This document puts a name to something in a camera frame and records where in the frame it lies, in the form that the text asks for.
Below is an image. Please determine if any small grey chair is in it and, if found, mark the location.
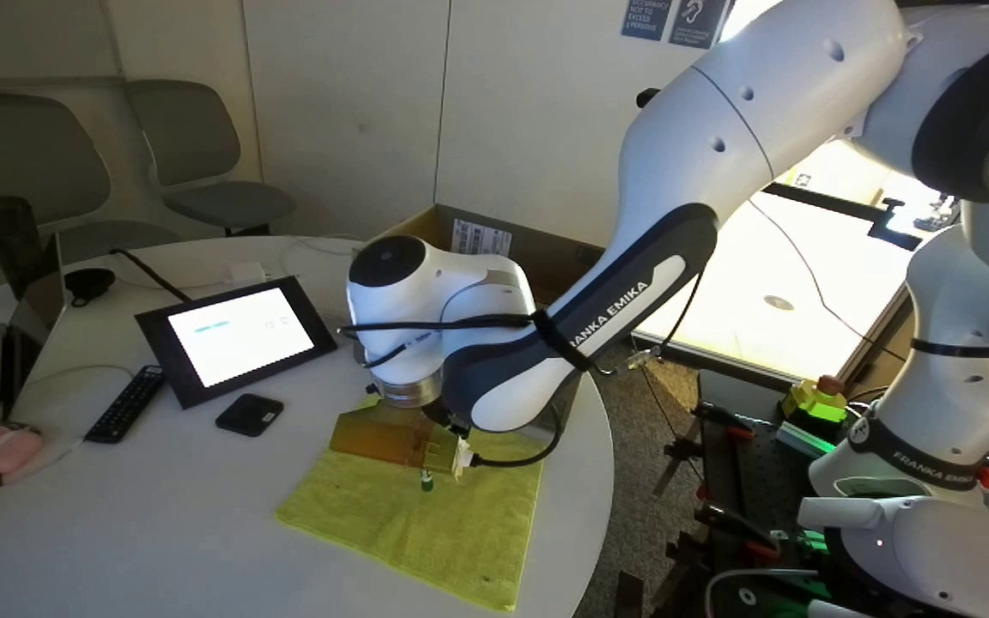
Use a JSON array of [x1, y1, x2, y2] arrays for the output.
[[126, 75, 302, 238]]

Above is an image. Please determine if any black remote control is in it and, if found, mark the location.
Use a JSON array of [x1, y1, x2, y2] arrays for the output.
[[84, 359, 167, 446]]

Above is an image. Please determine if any bright white board panel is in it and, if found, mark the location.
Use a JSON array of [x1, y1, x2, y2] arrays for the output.
[[633, 133, 954, 389]]

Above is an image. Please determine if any large grey chair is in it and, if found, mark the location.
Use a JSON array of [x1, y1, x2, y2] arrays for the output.
[[0, 88, 197, 313]]

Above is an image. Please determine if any small black phone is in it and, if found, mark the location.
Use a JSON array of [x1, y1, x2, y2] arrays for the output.
[[212, 390, 290, 438]]

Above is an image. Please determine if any black equipment stand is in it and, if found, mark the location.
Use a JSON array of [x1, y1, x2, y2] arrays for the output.
[[648, 375, 864, 618]]

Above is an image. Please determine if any black clamp bar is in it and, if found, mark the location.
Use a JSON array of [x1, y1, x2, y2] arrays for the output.
[[763, 175, 924, 255]]

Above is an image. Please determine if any black round puck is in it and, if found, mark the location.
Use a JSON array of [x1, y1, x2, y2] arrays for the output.
[[63, 263, 120, 307]]

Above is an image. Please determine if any blue wall sign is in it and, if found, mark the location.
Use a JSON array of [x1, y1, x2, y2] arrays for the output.
[[665, 0, 737, 52], [617, 0, 677, 43]]

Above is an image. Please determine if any black framed tablet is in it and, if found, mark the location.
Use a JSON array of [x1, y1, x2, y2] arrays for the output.
[[134, 271, 341, 410]]

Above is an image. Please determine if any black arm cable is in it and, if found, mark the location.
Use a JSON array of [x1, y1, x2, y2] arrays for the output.
[[338, 266, 712, 473]]

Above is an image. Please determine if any black tumbler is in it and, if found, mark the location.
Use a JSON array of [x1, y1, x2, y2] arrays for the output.
[[0, 193, 53, 300]]

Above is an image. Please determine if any thin cable on panel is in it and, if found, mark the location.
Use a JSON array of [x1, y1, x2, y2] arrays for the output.
[[783, 217, 855, 337]]

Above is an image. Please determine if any green yellow object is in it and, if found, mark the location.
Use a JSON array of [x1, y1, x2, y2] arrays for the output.
[[783, 378, 855, 429]]

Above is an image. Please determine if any yellow-green cloth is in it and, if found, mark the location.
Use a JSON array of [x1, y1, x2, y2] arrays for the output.
[[276, 390, 548, 618]]

